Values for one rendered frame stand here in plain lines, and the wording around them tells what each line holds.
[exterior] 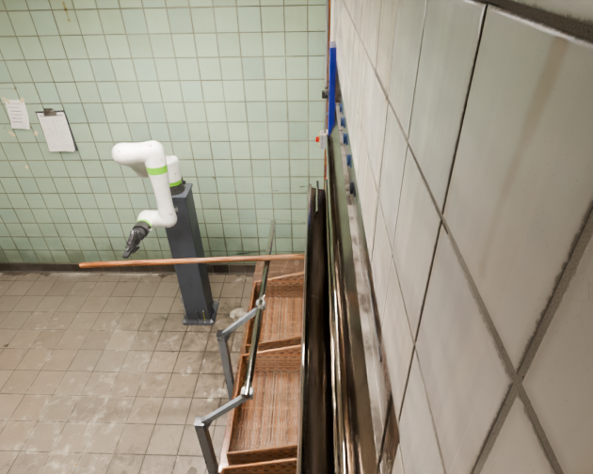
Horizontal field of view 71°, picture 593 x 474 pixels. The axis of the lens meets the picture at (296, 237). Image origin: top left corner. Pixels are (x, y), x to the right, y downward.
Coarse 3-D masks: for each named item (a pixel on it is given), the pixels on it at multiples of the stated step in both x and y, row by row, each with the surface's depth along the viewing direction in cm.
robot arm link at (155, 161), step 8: (144, 144) 231; (152, 144) 231; (160, 144) 234; (144, 152) 230; (152, 152) 230; (160, 152) 232; (144, 160) 233; (152, 160) 232; (160, 160) 234; (152, 168) 235; (160, 168) 236
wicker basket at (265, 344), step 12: (276, 276) 276; (288, 276) 275; (300, 276) 275; (276, 288) 281; (288, 288) 281; (252, 300) 264; (264, 300) 284; (276, 300) 283; (288, 300) 284; (300, 300) 283; (264, 312) 275; (276, 312) 274; (300, 312) 274; (252, 324) 262; (264, 324) 266; (288, 324) 265; (300, 324) 265; (264, 336) 258; (276, 336) 258; (288, 336) 258; (300, 336) 229; (264, 348) 235; (276, 348) 235
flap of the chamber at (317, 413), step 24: (312, 192) 236; (312, 216) 216; (312, 240) 199; (312, 264) 184; (312, 288) 171; (312, 312) 160; (312, 336) 151; (312, 360) 142; (312, 384) 134; (312, 408) 127; (312, 432) 121; (312, 456) 116
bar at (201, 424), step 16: (272, 224) 254; (272, 240) 242; (256, 304) 199; (240, 320) 207; (256, 320) 190; (224, 336) 213; (256, 336) 183; (224, 352) 219; (256, 352) 176; (224, 368) 227; (240, 400) 163; (208, 416) 172; (208, 432) 181; (208, 448) 183; (208, 464) 192
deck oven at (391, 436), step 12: (336, 60) 203; (336, 72) 204; (336, 84) 208; (336, 96) 211; (348, 132) 127; (396, 420) 51; (384, 432) 60; (396, 432) 52; (384, 444) 61; (396, 444) 51; (384, 456) 61; (384, 468) 61
